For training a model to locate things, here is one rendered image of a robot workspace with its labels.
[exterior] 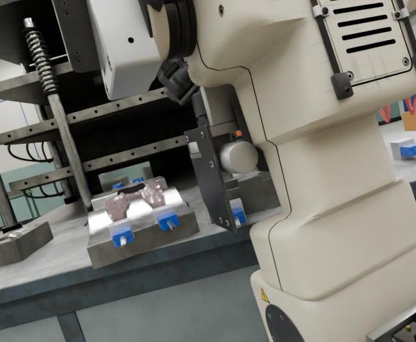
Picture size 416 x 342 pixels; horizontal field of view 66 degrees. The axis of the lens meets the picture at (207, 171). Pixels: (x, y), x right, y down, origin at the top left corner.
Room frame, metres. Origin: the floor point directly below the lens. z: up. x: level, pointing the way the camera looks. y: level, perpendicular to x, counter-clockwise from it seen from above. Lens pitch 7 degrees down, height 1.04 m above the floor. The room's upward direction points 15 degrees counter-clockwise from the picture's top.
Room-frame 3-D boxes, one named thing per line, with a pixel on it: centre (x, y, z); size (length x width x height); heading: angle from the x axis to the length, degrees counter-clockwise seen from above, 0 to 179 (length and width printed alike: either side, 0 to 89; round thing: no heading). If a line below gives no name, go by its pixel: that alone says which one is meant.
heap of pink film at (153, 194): (0.97, 0.24, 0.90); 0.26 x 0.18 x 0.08; 15
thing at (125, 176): (1.87, 0.40, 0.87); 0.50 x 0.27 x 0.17; 178
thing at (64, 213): (1.95, 0.44, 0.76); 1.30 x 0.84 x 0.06; 88
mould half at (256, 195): (1.04, -0.11, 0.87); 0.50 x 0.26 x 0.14; 178
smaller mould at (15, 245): (1.06, 0.69, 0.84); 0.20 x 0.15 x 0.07; 178
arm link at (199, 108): (0.75, -0.04, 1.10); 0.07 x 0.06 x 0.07; 174
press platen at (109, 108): (2.00, 0.44, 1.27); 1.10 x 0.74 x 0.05; 88
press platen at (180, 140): (2.00, 0.44, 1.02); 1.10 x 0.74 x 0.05; 88
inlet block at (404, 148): (0.89, -0.58, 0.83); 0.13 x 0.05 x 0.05; 2
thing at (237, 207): (0.71, -0.03, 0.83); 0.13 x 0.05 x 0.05; 179
